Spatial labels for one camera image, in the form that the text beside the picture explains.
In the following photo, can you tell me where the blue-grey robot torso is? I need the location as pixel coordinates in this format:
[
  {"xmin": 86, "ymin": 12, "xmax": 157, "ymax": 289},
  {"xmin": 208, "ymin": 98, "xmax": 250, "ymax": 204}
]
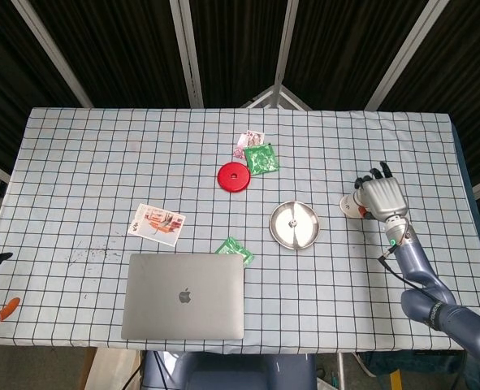
[{"xmin": 141, "ymin": 351, "xmax": 318, "ymax": 390}]

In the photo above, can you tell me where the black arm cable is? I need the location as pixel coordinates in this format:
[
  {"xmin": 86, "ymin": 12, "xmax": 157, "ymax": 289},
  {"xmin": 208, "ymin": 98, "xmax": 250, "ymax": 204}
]
[{"xmin": 379, "ymin": 243, "xmax": 439, "ymax": 301}]

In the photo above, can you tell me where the red round plastic disc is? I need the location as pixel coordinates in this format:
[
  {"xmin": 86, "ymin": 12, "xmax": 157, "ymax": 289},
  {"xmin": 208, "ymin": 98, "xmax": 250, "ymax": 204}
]
[{"xmin": 217, "ymin": 161, "xmax": 252, "ymax": 193}]

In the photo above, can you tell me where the white triangular frame base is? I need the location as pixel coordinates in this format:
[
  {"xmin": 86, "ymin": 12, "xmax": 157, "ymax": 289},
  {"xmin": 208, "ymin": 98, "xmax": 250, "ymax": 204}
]
[{"xmin": 241, "ymin": 84, "xmax": 312, "ymax": 111}]

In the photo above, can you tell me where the brown cardboard box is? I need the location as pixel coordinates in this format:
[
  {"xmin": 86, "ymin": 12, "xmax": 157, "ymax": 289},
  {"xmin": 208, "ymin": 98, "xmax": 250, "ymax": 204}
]
[{"xmin": 79, "ymin": 348, "xmax": 143, "ymax": 390}]

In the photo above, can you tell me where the white paper cup blue print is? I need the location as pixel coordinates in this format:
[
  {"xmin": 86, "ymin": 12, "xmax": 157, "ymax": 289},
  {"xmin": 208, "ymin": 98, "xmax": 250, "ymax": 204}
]
[{"xmin": 339, "ymin": 191, "xmax": 370, "ymax": 219}]

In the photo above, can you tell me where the flat green sachet white print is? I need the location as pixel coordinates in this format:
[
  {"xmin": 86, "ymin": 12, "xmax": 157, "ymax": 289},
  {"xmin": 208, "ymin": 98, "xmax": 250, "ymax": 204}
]
[{"xmin": 243, "ymin": 142, "xmax": 280, "ymax": 176}]

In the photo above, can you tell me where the light blue checkered tablecloth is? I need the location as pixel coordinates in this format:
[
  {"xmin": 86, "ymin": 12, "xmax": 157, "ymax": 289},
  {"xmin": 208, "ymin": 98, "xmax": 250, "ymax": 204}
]
[{"xmin": 0, "ymin": 106, "xmax": 480, "ymax": 353}]

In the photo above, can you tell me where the illustrated orange postcard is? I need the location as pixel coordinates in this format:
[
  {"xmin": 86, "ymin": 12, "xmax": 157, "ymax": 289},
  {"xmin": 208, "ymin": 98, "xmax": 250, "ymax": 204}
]
[{"xmin": 132, "ymin": 203, "xmax": 187, "ymax": 248}]

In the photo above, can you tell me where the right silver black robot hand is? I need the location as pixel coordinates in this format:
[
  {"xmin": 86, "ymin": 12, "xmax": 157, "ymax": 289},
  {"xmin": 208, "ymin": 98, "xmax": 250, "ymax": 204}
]
[{"xmin": 353, "ymin": 161, "xmax": 409, "ymax": 223}]

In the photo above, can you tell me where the dark blue fabric bag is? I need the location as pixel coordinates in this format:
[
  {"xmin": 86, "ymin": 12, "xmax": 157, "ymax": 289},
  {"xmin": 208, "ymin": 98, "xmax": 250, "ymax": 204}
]
[{"xmin": 355, "ymin": 351, "xmax": 468, "ymax": 377}]

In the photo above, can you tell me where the silver laptop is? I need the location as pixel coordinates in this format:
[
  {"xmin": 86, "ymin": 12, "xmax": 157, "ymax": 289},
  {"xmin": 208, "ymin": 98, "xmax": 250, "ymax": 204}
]
[{"xmin": 120, "ymin": 253, "xmax": 245, "ymax": 340}]

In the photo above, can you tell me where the crumpled green sachet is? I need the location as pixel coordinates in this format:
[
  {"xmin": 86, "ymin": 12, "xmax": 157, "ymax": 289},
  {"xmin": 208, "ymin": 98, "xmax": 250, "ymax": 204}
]
[{"xmin": 214, "ymin": 236, "xmax": 255, "ymax": 268}]

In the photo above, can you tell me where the round metal plate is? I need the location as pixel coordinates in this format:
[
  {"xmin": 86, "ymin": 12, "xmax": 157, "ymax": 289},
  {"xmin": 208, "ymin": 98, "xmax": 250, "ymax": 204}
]
[{"xmin": 268, "ymin": 200, "xmax": 322, "ymax": 250}]

